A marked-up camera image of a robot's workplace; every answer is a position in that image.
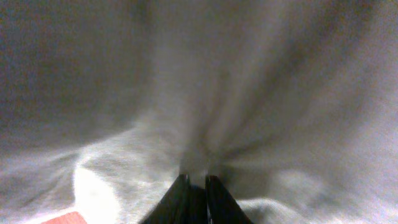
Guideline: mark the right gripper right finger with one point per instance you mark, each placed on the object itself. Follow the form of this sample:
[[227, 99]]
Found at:
[[222, 207]]

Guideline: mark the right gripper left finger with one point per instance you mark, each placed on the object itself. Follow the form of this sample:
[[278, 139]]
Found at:
[[173, 206]]

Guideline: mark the khaki green cargo shorts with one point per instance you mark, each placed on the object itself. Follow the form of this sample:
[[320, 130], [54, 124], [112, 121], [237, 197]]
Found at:
[[292, 104]]

